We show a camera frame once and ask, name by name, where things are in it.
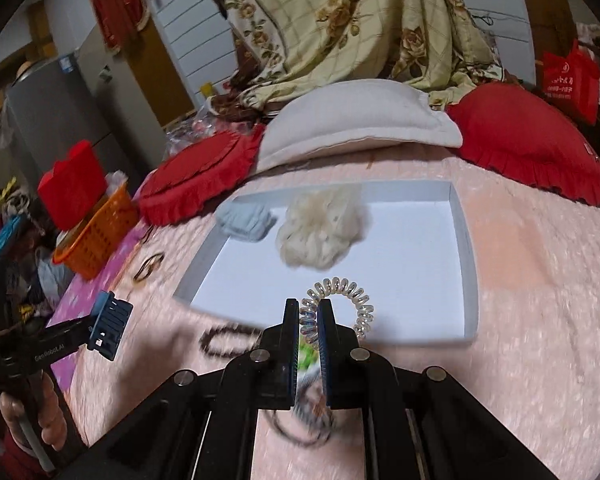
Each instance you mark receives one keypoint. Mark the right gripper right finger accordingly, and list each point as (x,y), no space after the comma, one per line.
(344,364)

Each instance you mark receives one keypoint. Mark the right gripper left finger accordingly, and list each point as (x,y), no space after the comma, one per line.
(277,375)

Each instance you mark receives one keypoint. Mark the blue hair claw clip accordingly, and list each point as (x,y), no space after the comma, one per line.
(110,316)

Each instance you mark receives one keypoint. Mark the red sleeve forearm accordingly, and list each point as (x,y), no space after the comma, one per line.
(16,464)

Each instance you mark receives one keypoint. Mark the purple floral sheet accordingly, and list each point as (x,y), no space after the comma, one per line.
(80,295)

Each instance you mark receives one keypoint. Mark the white shallow tray box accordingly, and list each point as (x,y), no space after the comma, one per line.
(416,264)

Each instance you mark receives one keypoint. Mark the light blue fluffy scrunchie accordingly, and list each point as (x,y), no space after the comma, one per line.
(245,222)

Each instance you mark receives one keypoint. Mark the cream fluffy scrunchie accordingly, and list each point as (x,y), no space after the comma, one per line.
(321,226)

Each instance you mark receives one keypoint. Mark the orange plastic basket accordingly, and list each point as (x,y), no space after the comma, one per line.
(86,249)

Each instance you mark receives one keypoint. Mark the red box in basket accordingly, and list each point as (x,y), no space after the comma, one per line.
(73,186)

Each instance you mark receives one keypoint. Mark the red frilled cushion left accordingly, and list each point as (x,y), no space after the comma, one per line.
(182,186)

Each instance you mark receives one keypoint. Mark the red frilled cushion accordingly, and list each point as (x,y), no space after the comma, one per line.
(182,186)
(509,130)

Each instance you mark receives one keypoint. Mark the white pillow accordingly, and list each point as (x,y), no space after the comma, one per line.
(353,116)

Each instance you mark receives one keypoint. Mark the grey refrigerator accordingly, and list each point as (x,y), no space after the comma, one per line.
(88,94)

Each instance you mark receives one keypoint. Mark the red frilled cushion right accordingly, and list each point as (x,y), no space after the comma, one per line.
(509,130)

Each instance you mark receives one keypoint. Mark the floral beige blanket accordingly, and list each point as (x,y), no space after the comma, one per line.
(288,48)

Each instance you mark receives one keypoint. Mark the red shopping bag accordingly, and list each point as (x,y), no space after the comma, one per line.
(572,83)

